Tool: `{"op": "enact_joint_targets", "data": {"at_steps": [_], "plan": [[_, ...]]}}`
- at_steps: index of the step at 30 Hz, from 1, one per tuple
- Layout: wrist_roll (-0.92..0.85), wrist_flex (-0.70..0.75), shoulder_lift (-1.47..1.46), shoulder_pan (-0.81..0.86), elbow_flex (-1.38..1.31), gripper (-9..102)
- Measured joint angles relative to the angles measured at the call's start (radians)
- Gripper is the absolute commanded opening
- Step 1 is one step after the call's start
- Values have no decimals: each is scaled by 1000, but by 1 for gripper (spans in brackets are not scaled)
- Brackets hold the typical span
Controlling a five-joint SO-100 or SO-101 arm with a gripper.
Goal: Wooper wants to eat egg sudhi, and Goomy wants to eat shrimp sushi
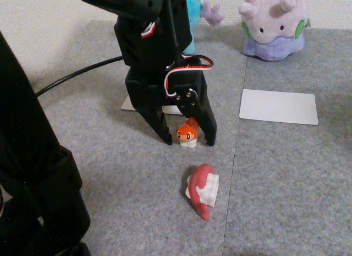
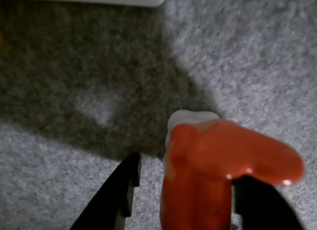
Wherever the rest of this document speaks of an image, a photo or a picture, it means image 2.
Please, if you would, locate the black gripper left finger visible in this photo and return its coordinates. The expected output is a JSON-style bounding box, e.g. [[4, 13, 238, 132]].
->
[[69, 152, 142, 230]]

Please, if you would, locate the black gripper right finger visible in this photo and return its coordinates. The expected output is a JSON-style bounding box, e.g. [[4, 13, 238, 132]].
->
[[231, 174, 309, 230]]

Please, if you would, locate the orange shrimp sushi figure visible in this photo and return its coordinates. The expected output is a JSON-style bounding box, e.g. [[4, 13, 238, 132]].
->
[[159, 110, 305, 230]]

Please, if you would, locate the grey carpet mat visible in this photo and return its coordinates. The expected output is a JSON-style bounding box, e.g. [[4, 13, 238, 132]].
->
[[0, 0, 317, 230]]

